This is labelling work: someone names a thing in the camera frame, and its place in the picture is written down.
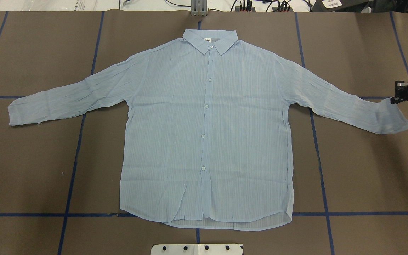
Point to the light blue button shirt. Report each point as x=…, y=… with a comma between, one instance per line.
x=208, y=141

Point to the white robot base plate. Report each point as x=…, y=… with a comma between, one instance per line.
x=198, y=249

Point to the grey aluminium frame post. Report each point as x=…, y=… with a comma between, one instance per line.
x=199, y=8

